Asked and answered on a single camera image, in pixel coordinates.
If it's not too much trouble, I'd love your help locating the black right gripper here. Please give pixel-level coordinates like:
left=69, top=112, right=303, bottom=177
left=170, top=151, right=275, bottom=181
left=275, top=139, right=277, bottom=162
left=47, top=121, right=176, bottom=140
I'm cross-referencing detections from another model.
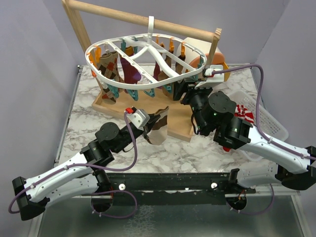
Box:
left=172, top=78, right=213, bottom=134

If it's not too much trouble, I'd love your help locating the white oval clip hanger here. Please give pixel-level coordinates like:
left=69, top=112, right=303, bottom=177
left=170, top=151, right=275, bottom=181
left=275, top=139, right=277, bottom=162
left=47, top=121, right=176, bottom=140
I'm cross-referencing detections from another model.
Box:
left=85, top=16, right=207, bottom=93

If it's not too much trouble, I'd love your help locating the maroon striped sock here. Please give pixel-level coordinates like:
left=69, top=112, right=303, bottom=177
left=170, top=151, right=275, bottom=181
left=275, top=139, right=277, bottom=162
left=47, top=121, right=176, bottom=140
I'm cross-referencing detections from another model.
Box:
left=120, top=46, right=141, bottom=84
left=153, top=62, right=161, bottom=81

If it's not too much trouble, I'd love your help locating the white plastic basket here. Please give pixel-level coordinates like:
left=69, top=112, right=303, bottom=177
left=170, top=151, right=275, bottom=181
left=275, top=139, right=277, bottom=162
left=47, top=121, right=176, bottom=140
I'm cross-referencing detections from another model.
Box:
left=227, top=90, right=289, bottom=161

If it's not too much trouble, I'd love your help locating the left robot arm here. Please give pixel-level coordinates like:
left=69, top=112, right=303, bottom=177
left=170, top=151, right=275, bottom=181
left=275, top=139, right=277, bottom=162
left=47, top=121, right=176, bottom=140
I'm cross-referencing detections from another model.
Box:
left=8, top=110, right=161, bottom=221

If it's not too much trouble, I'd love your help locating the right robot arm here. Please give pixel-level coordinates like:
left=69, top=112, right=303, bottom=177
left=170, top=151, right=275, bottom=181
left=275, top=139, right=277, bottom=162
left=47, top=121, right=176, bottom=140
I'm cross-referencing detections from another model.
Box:
left=173, top=79, right=316, bottom=193

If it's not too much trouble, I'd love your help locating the wooden hanger rack stand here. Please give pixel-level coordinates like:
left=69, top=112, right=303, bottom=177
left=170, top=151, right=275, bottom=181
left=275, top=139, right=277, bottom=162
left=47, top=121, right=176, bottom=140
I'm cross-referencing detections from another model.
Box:
left=62, top=0, right=226, bottom=145

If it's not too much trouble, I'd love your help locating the orange clothespin holding socks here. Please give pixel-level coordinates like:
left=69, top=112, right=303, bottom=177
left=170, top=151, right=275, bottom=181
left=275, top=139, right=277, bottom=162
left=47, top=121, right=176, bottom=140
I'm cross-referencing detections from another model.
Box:
left=169, top=38, right=174, bottom=53

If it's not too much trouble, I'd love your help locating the teal clothespin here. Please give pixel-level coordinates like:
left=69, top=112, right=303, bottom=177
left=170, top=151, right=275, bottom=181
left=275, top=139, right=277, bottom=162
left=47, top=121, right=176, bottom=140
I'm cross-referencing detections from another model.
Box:
left=144, top=88, right=155, bottom=98
left=126, top=89, right=139, bottom=101

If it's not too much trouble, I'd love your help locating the toy drawer cabinet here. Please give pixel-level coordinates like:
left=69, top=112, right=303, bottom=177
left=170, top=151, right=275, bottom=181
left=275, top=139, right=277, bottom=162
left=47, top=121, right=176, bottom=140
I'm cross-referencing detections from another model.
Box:
left=185, top=38, right=229, bottom=70

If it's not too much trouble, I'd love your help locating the red white striped sock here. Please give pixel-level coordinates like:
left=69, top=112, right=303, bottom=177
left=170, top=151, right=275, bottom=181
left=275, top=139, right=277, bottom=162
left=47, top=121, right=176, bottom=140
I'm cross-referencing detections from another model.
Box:
left=235, top=104, right=255, bottom=124

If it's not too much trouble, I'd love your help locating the argyle patterned sock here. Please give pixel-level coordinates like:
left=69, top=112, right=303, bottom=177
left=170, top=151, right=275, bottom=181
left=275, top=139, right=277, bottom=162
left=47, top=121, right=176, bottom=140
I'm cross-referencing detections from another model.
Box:
left=97, top=51, right=124, bottom=104

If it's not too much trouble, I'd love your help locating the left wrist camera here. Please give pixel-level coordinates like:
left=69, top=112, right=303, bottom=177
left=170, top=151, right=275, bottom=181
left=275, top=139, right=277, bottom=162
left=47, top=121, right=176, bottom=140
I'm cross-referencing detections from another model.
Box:
left=125, top=107, right=150, bottom=130

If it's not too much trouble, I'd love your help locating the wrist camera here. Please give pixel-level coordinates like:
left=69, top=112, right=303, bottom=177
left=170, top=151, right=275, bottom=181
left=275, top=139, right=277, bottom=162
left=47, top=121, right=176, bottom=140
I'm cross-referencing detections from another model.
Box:
left=195, top=65, right=225, bottom=89
left=125, top=107, right=150, bottom=130

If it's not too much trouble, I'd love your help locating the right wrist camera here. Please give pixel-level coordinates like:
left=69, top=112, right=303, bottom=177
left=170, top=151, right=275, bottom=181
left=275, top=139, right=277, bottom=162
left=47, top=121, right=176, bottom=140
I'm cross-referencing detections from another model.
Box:
left=195, top=65, right=225, bottom=89

